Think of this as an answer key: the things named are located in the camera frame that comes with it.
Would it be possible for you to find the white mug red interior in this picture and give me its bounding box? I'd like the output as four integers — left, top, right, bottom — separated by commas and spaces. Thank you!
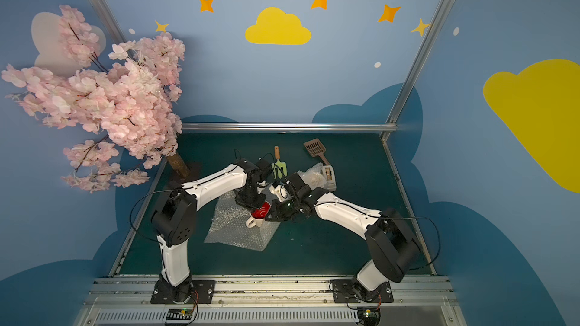
246, 202, 271, 229

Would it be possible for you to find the white tape dispenser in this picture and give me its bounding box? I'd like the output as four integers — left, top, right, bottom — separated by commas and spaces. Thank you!
321, 165, 337, 192

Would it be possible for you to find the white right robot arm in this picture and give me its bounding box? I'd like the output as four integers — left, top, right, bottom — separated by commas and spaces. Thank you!
267, 186, 421, 291

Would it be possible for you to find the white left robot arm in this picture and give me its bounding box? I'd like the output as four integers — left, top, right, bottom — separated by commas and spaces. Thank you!
150, 158, 273, 298

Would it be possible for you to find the brown slotted scoop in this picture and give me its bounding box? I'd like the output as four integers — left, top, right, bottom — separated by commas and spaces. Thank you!
304, 138, 330, 165

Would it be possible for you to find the right circuit board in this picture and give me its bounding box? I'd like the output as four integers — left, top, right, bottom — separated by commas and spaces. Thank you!
357, 308, 381, 326

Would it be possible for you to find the circuit board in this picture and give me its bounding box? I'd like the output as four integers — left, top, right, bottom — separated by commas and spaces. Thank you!
357, 308, 381, 326
163, 308, 194, 325

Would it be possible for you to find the left circuit board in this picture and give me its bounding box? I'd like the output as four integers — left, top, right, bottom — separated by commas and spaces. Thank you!
163, 308, 194, 325

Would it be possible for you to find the pink cherry blossom tree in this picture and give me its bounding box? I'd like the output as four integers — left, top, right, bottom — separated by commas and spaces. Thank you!
2, 5, 186, 193

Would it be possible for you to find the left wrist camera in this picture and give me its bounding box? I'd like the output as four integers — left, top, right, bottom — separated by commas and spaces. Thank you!
252, 158, 273, 184

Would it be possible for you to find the green fork wooden handle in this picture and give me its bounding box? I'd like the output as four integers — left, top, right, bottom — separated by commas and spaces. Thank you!
272, 146, 288, 180

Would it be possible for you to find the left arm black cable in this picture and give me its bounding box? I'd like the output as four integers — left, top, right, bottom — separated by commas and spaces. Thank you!
128, 189, 178, 243

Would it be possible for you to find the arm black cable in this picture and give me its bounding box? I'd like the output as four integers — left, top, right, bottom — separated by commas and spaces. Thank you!
128, 189, 178, 243
398, 216, 441, 272

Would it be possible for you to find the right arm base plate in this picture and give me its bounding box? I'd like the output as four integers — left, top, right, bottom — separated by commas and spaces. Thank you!
329, 279, 394, 304

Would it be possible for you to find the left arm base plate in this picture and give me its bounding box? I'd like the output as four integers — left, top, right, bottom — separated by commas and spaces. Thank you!
150, 278, 216, 305

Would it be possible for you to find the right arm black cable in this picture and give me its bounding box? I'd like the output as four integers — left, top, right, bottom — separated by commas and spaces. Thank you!
398, 216, 441, 272

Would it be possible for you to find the right aluminium frame post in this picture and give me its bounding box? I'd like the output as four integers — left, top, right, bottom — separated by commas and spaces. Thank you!
381, 0, 456, 145

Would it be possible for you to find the aluminium frame post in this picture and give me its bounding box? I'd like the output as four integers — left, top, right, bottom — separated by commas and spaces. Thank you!
381, 0, 456, 145
89, 0, 126, 43

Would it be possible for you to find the aluminium front rail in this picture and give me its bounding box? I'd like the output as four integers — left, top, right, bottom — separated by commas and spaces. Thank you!
75, 276, 467, 325

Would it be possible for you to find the left aluminium frame post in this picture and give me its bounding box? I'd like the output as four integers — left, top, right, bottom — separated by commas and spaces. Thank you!
89, 0, 126, 43

